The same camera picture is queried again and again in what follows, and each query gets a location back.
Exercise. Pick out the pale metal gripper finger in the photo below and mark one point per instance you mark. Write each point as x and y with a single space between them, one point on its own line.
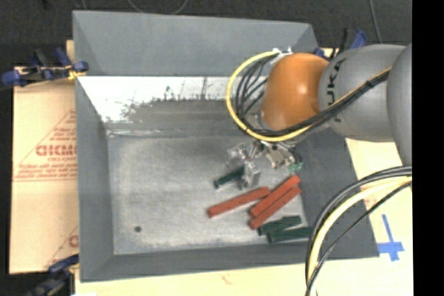
238 154
252 177

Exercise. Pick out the dark green block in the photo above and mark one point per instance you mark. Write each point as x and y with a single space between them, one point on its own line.
227 179
289 235
282 223

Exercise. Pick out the red-brown flat block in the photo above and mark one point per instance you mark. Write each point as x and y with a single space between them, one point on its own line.
277 207
277 194
239 201

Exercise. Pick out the grey metal bin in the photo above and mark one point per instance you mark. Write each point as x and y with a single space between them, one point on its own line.
166 183

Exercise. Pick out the brown cardboard board, red print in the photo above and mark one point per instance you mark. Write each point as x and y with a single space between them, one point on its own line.
41 190

